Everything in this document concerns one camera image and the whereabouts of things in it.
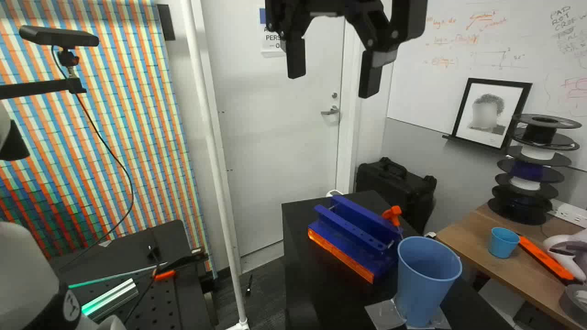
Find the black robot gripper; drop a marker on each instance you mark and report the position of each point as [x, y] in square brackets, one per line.
[379, 30]

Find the orange screwdriver tool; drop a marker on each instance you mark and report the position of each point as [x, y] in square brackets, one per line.
[394, 215]

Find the blue and orange holder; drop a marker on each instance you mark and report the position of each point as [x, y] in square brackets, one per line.
[359, 237]

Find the large blue plastic cup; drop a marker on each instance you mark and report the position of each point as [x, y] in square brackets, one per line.
[427, 272]

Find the small blue cup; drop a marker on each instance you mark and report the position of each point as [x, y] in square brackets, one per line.
[504, 243]

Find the white tripod pole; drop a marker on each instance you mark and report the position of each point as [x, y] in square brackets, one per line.
[199, 54]

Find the black hard case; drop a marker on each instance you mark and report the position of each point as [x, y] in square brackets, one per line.
[397, 186]

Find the framed portrait picture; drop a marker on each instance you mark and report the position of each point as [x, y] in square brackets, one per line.
[489, 111]

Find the whiteboard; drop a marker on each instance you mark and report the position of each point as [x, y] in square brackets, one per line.
[469, 45]

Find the wooden desk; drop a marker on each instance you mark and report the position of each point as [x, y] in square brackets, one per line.
[522, 274]

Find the stack of filament spools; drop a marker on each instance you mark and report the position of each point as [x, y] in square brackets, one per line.
[529, 175]

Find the black side table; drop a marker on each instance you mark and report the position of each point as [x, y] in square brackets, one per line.
[322, 294]

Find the orange box cutter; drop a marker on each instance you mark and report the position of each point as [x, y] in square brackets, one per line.
[546, 259]

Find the black optical breadboard table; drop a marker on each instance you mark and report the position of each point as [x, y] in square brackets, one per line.
[115, 281]

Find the grey tape roll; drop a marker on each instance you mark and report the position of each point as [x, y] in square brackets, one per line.
[573, 301]

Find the door handle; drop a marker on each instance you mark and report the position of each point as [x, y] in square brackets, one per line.
[333, 105]

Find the orange handled pliers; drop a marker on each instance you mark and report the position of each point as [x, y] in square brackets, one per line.
[168, 270]

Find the black camera on stand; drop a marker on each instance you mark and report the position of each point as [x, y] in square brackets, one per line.
[58, 37]

